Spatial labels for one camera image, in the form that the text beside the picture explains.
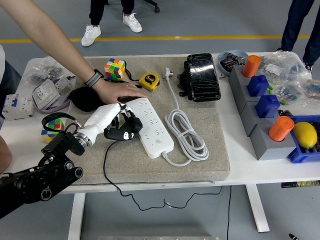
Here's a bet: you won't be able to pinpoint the light blue bowl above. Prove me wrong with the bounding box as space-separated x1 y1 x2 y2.
216 49 249 77

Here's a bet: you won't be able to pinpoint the person's left hand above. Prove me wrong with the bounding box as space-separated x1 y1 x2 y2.
94 80 148 105

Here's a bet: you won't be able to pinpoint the white power strip cable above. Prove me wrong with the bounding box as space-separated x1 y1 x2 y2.
161 66 210 167

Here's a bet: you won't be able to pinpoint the large colourful puzzle cube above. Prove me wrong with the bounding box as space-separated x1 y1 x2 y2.
104 57 126 81

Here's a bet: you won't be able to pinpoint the small black connector parts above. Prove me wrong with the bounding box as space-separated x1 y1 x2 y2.
276 108 293 118

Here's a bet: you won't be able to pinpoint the clear bag with blue parts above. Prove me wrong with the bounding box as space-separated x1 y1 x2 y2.
271 81 305 106

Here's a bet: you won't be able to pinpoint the clear bag with brown parts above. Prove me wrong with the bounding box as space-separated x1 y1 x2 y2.
298 77 320 107

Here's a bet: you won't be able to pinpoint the yellow lemon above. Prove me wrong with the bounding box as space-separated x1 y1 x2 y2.
292 121 318 150

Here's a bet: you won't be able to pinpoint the black chair base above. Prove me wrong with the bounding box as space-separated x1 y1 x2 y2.
136 0 161 14

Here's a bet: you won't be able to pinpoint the small colourful puzzle cube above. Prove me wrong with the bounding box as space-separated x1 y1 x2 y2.
41 118 63 143

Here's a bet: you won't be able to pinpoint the glossy black case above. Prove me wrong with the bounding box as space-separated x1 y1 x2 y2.
186 52 223 103

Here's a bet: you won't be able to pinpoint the large white socket panel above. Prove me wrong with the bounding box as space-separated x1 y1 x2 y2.
31 78 61 110

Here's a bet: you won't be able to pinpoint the blue plastic bin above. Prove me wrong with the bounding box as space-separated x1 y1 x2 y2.
286 114 320 165

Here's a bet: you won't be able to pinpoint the white table leg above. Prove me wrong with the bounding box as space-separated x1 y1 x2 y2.
67 192 87 240
244 184 271 233

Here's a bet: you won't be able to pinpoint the orange cylinder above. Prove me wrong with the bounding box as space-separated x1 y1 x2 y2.
241 54 262 79
268 115 295 143

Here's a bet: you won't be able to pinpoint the thin black adapter cord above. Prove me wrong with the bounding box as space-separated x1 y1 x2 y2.
102 138 223 211

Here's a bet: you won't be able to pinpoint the hanging black cable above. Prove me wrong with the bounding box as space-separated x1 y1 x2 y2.
226 185 233 240

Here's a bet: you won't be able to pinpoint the black plastic holder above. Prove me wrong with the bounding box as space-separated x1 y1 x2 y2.
176 59 193 98

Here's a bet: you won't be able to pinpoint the blue block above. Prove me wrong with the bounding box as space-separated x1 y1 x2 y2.
246 74 270 98
254 94 281 119

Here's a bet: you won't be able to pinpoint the black power adapter plug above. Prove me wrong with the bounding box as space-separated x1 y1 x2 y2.
119 115 144 136

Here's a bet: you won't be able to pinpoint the clear bag with labelled parts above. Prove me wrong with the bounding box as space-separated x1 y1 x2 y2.
258 51 312 83

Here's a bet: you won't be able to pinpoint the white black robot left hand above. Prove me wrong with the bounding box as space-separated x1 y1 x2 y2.
79 102 144 146

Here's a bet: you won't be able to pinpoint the black cloth pouch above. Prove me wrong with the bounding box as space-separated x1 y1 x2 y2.
68 86 108 113

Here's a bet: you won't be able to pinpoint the grey block base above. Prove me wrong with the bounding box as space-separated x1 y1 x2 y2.
234 84 270 115
241 101 281 138
228 65 254 98
250 122 305 161

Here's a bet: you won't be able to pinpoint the grey-brown mat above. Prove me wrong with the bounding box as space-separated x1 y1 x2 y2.
54 55 231 186

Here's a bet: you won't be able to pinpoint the yellow tape measure with strap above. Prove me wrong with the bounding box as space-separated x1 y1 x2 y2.
124 66 161 93

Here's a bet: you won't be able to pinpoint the person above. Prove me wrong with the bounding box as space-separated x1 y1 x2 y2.
81 0 143 47
0 44 22 87
276 0 320 73

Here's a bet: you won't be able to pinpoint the black table control panel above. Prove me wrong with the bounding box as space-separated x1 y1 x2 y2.
280 180 320 189

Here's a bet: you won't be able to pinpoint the black electronic parts heap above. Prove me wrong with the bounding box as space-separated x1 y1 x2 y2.
221 52 247 70

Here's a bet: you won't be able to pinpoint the white power strip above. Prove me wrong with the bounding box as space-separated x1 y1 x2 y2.
124 97 175 159

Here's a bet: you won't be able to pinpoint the black grey wristwatch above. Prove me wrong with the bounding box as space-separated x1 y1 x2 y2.
83 68 105 88

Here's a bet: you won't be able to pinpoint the clear bag of screws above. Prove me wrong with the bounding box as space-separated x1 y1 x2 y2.
26 56 76 83

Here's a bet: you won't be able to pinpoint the white circuit breaker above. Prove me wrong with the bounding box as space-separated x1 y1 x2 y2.
1 93 35 121

